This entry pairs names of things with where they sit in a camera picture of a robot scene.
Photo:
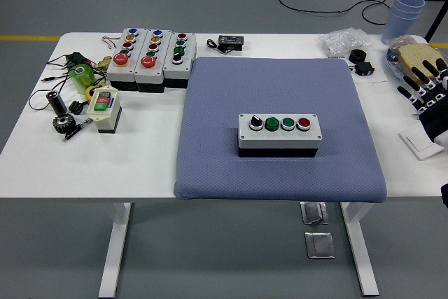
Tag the clear plastic parts bag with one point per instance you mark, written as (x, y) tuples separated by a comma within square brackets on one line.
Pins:
[(344, 41)]

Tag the black digital meter module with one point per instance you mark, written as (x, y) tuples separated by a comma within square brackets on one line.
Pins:
[(231, 42)]

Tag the black power adapter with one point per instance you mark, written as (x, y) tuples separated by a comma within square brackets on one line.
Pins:
[(78, 59)]

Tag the grey four-button control box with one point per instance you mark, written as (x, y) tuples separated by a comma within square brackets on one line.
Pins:
[(276, 136)]

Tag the small black servo block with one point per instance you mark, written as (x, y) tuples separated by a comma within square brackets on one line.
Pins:
[(364, 68)]

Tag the black metal frame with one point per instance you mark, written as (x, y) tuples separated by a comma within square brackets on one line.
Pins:
[(439, 12)]

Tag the green tape roll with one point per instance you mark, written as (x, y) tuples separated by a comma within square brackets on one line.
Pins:
[(82, 78)]

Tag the white paper sheet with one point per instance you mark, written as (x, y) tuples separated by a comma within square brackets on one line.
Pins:
[(379, 76)]

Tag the black pen tool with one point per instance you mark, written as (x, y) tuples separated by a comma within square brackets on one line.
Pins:
[(75, 131)]

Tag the open metal floor socket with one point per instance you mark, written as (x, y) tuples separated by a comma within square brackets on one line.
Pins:
[(315, 213)]

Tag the black cylinder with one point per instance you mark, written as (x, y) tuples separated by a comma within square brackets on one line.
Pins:
[(57, 103)]

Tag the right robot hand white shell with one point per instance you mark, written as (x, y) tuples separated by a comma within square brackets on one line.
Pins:
[(435, 120)]

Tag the grey five-button emergency-stop box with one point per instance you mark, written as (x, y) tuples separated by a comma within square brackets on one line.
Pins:
[(150, 73), (120, 69)]

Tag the grey four-button selector box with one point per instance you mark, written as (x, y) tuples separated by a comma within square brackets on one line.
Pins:
[(178, 69)]

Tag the closed metal floor socket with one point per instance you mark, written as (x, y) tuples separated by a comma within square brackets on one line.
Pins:
[(319, 245)]

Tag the bread slice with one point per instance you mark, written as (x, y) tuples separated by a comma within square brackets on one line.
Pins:
[(416, 54)]

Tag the blue-grey padded mat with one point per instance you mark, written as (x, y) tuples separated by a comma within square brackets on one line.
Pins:
[(227, 103)]

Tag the stack of blue cups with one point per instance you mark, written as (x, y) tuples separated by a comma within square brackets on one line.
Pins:
[(400, 19)]

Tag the white table leg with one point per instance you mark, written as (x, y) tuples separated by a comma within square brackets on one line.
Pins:
[(364, 253), (115, 253)]

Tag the beige red-green switch box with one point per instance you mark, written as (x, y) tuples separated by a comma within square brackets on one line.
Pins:
[(105, 117)]

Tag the black metal gear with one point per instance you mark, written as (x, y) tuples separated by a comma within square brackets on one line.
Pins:
[(64, 124)]

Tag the white wall switch plate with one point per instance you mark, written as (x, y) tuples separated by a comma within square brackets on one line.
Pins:
[(418, 143)]

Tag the brass fitting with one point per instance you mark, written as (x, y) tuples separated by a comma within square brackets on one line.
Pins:
[(103, 63)]

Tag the yellow tape roll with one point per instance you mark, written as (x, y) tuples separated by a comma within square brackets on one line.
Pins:
[(89, 91)]

